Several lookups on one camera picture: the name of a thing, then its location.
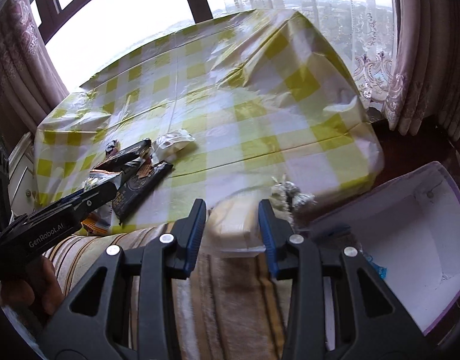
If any pink patterned curtain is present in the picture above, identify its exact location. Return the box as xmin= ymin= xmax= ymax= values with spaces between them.
xmin=381 ymin=0 xmax=460 ymax=139
xmin=0 ymin=0 xmax=69 ymax=136

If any striped beige blanket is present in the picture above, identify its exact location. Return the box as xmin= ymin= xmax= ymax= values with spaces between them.
xmin=43 ymin=225 xmax=301 ymax=360

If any white cabinet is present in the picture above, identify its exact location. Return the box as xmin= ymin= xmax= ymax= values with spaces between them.
xmin=7 ymin=131 xmax=37 ymax=214

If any white crumpled wrapper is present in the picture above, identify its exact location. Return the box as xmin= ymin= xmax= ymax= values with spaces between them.
xmin=151 ymin=129 xmax=197 ymax=162

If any white box with purple rim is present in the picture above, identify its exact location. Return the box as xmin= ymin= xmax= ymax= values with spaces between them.
xmin=307 ymin=161 xmax=460 ymax=340

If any white lace curtain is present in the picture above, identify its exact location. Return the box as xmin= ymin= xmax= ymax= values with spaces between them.
xmin=215 ymin=0 xmax=399 ymax=109

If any cream snack packet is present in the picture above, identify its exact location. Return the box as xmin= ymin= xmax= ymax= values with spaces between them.
xmin=205 ymin=195 xmax=266 ymax=259

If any black snack packet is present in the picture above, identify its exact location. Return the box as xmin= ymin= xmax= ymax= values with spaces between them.
xmin=97 ymin=139 xmax=153 ymax=175
xmin=112 ymin=160 xmax=174 ymax=221

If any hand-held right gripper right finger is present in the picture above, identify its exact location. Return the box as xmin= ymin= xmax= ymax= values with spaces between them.
xmin=258 ymin=199 xmax=425 ymax=360

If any person's left hand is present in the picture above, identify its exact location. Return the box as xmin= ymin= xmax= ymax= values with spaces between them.
xmin=0 ymin=257 xmax=64 ymax=317

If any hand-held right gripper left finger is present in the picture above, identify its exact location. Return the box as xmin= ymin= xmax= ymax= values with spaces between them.
xmin=37 ymin=199 xmax=208 ymax=360

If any orange snack packet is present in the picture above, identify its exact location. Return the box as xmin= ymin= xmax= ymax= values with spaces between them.
xmin=82 ymin=169 xmax=116 ymax=237

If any silver crinkled wrapper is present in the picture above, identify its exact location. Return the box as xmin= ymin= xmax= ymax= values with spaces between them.
xmin=269 ymin=176 xmax=316 ymax=229

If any yellow checked tablecloth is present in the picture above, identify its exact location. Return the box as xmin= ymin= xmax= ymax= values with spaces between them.
xmin=33 ymin=7 xmax=386 ymax=233

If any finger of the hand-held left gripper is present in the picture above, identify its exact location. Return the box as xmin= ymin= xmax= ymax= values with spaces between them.
xmin=46 ymin=189 xmax=89 ymax=205
xmin=28 ymin=182 xmax=118 ymax=229

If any blue wrapper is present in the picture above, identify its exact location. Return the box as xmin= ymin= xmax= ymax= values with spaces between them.
xmin=365 ymin=255 xmax=388 ymax=280

